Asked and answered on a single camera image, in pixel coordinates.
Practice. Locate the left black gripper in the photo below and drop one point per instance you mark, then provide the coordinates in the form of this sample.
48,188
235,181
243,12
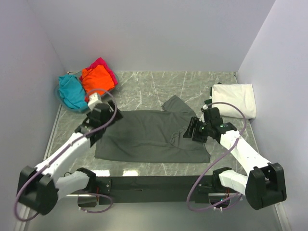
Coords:
111,111

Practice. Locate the dark grey t shirt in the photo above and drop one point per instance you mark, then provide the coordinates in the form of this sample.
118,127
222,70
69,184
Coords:
152,136

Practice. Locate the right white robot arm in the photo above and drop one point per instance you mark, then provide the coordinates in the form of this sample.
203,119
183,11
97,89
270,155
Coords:
263,183

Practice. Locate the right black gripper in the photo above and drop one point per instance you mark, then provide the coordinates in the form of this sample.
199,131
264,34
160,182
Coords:
192,128

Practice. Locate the pink t shirt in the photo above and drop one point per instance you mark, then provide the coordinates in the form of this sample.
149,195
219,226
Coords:
102,62

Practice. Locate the clear plastic basket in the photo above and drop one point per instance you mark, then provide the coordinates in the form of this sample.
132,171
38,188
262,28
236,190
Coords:
57,96

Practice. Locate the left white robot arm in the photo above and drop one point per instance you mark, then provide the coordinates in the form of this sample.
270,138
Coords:
42,186

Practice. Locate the teal t shirt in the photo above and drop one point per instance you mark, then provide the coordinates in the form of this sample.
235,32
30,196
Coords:
71,92

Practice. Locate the orange t shirt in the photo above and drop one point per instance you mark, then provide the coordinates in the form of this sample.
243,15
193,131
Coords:
95,79

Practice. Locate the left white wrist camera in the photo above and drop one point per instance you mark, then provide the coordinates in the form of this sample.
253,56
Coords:
93,100

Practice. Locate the folded white t shirt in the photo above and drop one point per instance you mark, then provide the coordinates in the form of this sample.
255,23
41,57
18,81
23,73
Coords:
239,95

